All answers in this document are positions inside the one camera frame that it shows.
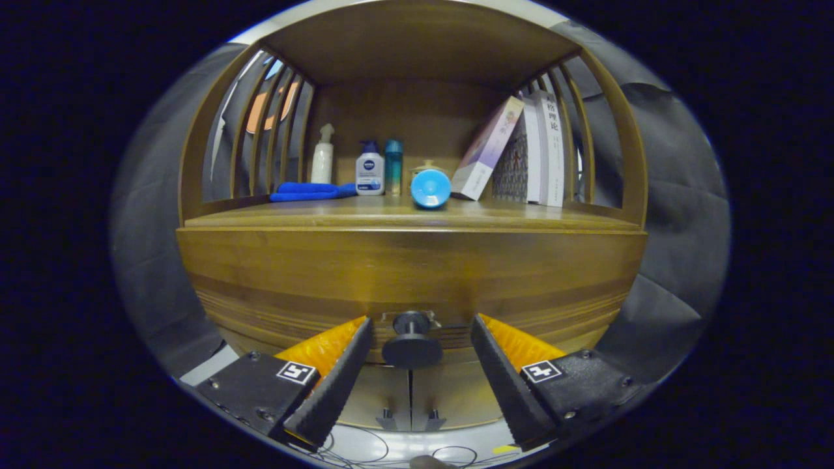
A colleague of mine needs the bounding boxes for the white bottle with blue cap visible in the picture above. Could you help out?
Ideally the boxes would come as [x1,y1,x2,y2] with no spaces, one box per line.
[355,140,386,197]

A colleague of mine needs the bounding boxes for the purple and white book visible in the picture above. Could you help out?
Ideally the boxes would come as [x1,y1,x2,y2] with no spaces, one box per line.
[450,96,525,201]

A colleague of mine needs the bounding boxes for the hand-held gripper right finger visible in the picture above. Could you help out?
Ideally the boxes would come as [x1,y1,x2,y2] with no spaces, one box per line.
[470,314,646,451]

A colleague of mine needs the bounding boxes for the patterned cover book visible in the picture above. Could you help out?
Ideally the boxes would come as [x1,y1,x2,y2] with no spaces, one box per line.
[492,98,547,204]

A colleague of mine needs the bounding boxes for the wooden drawer with black knob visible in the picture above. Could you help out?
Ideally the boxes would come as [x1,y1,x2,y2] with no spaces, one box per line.
[176,227,649,369]

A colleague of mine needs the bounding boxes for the blue and white cosmetic tube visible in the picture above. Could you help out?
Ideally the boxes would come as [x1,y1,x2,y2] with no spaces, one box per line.
[410,168,452,210]

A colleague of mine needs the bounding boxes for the white book with black characters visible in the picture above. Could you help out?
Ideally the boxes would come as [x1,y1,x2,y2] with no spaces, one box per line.
[538,91,566,208]

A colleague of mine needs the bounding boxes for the teal bottle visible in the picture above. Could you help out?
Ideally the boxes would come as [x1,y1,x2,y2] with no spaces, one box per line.
[384,139,404,197]

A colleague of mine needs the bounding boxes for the wooden countertop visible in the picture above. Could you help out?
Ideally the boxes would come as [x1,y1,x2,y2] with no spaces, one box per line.
[184,194,642,232]

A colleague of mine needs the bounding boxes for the black floor cables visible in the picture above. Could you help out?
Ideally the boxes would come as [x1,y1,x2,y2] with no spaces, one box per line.
[287,427,496,469]

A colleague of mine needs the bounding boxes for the blue folded cloth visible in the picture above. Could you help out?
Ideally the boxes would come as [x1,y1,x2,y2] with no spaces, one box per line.
[270,182,358,203]

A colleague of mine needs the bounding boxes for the wooden cabinet door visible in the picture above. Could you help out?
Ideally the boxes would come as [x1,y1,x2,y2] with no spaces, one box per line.
[410,362,515,432]
[339,365,412,431]

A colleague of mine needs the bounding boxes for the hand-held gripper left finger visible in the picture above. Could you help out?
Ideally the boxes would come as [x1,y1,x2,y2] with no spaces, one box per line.
[195,317,374,451]

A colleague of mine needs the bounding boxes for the beige lidded tea cup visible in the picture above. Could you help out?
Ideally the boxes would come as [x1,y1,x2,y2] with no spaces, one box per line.
[409,160,450,180]

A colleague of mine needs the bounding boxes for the white pump bottle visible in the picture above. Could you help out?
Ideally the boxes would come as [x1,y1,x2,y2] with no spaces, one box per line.
[311,124,336,185]

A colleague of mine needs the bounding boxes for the wooden cabinet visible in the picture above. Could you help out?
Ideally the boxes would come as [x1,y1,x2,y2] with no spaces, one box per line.
[176,0,650,432]

